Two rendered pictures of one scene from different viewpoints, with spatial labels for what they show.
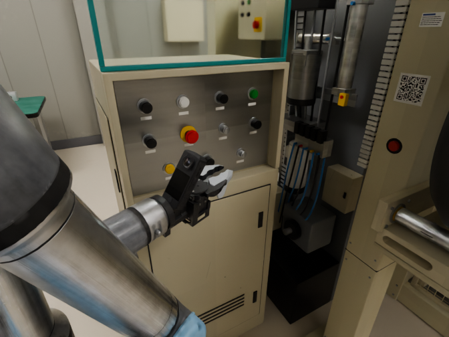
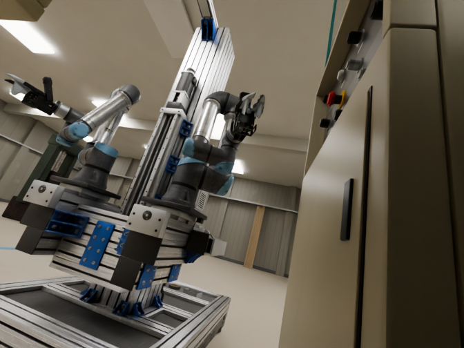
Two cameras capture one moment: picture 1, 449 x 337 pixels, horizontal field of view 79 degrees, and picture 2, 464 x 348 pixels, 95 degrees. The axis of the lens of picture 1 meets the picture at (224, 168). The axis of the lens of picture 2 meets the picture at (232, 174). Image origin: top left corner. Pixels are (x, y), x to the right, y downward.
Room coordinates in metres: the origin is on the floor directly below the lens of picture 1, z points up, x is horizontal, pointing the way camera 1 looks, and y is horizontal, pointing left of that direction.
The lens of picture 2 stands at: (0.92, -0.42, 0.62)
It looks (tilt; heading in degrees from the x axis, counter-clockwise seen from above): 18 degrees up; 130
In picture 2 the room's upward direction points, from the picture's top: 15 degrees clockwise
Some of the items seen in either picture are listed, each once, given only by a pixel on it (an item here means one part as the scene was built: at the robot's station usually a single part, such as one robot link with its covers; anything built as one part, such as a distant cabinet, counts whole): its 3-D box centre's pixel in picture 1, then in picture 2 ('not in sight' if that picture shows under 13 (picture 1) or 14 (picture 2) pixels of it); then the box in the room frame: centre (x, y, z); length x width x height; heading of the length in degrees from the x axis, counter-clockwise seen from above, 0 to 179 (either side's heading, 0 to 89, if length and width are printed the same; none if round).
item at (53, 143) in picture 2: not in sight; (55, 167); (-5.76, 0.84, 1.34); 0.87 x 0.72 x 2.69; 114
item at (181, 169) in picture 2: not in sight; (190, 172); (0.15, 0.18, 0.88); 0.13 x 0.12 x 0.14; 51
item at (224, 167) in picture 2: not in sight; (221, 159); (0.34, 0.17, 0.94); 0.11 x 0.08 x 0.11; 51
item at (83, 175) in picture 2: not in sight; (93, 177); (-0.30, -0.03, 0.77); 0.15 x 0.15 x 0.10
